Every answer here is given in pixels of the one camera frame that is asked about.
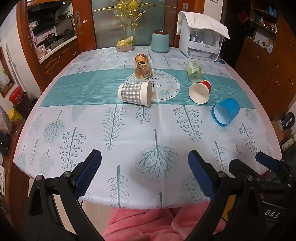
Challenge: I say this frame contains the amber clear glass cup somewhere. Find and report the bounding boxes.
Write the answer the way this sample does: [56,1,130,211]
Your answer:
[134,54,153,79]

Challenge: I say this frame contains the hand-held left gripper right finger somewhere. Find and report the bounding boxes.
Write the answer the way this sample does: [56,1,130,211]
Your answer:
[185,150,266,241]

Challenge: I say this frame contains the leaf printed teal tablecloth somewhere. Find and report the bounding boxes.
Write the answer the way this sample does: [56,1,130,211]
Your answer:
[13,44,283,209]

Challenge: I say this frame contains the frosted glass door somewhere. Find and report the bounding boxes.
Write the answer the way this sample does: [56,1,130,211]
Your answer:
[90,0,179,49]

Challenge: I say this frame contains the green clear plastic cup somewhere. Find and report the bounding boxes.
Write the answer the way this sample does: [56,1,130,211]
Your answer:
[186,60,202,83]

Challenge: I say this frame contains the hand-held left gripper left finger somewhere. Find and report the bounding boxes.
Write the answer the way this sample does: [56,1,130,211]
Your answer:
[23,149,104,241]

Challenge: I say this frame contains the wooden shelf cabinet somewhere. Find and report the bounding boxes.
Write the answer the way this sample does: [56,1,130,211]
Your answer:
[233,0,296,121]

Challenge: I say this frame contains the red tin can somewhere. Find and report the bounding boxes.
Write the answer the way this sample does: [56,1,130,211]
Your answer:
[9,86,23,106]

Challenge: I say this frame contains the blue plastic cup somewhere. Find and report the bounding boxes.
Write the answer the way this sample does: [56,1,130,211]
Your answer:
[211,98,240,128]

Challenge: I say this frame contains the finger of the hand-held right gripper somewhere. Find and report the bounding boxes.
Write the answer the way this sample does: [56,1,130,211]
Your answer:
[255,151,295,186]
[228,159,264,179]

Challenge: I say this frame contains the wooden kitchen cabinet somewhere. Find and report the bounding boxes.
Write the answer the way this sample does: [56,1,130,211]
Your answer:
[16,0,97,93]

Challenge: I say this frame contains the white countertop appliance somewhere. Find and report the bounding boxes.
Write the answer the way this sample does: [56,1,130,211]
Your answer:
[178,11,226,62]

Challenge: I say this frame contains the pink fleece clothing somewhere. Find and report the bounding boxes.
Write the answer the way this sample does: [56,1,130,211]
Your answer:
[102,201,230,241]

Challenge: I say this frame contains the dark racket bag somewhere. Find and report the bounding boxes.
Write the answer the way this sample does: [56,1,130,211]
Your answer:
[281,112,296,129]

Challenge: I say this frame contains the grey checkered paper cup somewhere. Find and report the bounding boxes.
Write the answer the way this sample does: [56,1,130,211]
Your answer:
[118,81,153,108]

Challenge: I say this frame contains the red paper cup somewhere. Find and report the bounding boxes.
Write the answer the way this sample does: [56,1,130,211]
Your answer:
[188,80,212,105]

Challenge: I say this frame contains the yellow round container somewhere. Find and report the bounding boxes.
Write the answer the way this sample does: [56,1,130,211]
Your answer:
[9,108,23,122]

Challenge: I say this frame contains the white cloth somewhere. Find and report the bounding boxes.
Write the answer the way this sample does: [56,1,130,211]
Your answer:
[175,11,231,39]

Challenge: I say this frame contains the yellow tissue box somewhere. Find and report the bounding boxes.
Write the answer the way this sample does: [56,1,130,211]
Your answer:
[116,36,134,53]

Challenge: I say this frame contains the teal canister with brown lid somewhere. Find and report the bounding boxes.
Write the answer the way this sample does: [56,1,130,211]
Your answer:
[151,30,169,53]

